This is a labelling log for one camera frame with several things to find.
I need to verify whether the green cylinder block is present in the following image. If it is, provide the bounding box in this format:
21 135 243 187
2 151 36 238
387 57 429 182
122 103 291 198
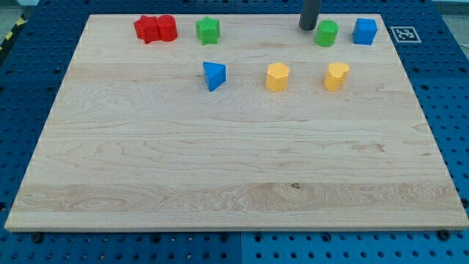
315 20 339 47

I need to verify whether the light wooden board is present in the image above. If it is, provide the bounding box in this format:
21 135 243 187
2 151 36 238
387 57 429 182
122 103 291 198
5 14 468 232

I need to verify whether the blue triangle block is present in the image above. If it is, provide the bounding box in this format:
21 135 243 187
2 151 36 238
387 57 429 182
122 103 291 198
202 62 226 92

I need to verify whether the yellow hexagon block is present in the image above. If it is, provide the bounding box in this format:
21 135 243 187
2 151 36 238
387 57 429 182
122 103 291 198
266 62 289 92

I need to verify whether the green star block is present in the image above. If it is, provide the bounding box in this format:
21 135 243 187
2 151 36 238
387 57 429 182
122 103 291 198
196 16 221 45

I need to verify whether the yellow heart block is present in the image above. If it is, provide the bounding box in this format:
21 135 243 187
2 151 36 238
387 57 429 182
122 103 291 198
323 62 350 92

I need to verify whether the red cylinder block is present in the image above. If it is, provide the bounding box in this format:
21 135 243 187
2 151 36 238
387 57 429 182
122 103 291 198
156 15 178 42

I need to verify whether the red star block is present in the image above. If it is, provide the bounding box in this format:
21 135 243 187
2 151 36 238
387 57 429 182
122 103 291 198
133 15 160 44

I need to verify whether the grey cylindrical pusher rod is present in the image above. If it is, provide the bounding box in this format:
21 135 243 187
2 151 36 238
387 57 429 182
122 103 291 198
298 0 322 31

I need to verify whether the blue cube block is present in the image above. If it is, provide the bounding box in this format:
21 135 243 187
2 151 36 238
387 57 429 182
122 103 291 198
352 18 377 45

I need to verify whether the white fiducial marker tag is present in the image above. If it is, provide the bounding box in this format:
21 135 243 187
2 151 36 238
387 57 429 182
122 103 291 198
390 26 421 43

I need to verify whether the black bolt front left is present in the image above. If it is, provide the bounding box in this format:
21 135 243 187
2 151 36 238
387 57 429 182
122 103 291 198
31 232 44 244

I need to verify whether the black bolt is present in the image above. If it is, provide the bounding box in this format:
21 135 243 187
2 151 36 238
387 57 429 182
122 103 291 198
31 232 44 244
437 230 451 241

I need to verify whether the black bolt front right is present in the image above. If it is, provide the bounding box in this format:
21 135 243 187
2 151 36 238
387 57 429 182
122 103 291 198
437 230 451 241

